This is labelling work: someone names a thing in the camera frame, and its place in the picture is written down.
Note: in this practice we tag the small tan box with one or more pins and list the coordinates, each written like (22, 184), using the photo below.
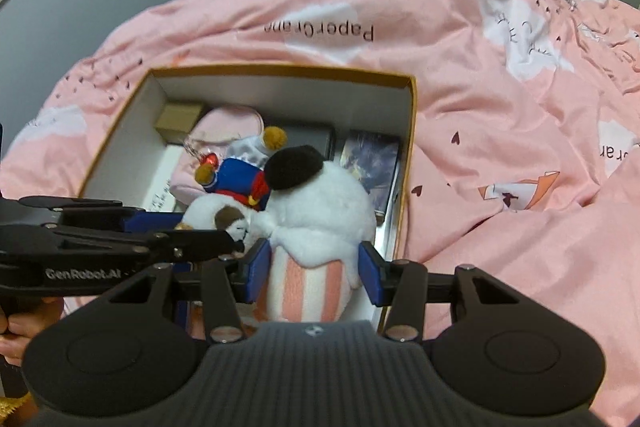
(177, 119)

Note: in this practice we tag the dark grey box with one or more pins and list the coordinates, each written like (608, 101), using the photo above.
(305, 137)

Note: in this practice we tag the person's left hand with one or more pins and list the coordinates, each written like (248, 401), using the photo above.
(20, 332)

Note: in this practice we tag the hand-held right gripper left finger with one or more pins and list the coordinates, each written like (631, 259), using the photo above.
(257, 269)

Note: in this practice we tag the cardboard box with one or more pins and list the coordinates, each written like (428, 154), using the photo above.
(280, 92)

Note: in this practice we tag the small white dog plush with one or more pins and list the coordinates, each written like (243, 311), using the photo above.
(210, 209)

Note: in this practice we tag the blue sailor plush toy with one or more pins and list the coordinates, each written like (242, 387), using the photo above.
(237, 179)

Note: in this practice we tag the white box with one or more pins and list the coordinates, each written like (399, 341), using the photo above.
(160, 177)

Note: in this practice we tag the pink printed blanket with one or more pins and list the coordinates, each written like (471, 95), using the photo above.
(475, 107)

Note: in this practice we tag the pink pouch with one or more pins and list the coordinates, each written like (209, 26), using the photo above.
(225, 124)

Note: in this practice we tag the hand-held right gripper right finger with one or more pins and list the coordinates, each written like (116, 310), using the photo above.
(370, 274)

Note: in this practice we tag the white cupcake plush toy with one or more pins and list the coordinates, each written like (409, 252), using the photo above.
(320, 207)

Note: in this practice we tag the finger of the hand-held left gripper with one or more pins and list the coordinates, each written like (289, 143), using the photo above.
(200, 243)
(150, 221)

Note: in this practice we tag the dark picture book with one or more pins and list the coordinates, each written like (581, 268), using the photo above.
(372, 157)

